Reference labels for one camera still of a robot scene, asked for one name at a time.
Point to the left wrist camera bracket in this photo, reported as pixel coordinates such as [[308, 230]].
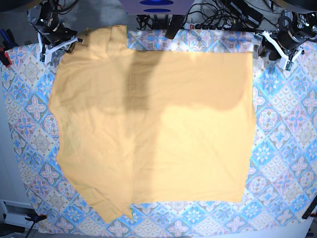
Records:
[[285, 62]]

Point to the black clamp top centre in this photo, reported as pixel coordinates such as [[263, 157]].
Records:
[[174, 25]]

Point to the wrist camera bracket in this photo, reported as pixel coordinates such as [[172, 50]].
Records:
[[285, 62], [46, 51]]

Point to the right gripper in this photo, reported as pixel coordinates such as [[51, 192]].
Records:
[[57, 35]]

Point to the blue handled tools left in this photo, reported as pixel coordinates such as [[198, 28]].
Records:
[[8, 39]]

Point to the red clamp left edge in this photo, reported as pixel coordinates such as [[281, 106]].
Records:
[[4, 58]]

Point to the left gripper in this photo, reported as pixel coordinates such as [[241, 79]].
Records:
[[288, 42]]

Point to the white rail bottom left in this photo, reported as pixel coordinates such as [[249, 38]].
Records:
[[14, 213]]

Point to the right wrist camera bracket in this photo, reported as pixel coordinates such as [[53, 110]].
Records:
[[46, 51]]

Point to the orange black clamp bottom left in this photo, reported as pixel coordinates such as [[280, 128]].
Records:
[[34, 219]]

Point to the white power strip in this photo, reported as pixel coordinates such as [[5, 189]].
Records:
[[192, 26]]

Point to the black clamp right edge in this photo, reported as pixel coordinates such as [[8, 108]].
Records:
[[309, 212]]

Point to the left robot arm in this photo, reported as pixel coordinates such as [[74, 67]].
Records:
[[296, 25]]

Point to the yellow T-shirt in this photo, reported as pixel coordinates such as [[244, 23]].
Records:
[[150, 126]]

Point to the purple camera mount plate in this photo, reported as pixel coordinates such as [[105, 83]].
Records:
[[140, 7]]

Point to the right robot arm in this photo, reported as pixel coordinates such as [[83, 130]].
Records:
[[47, 12]]

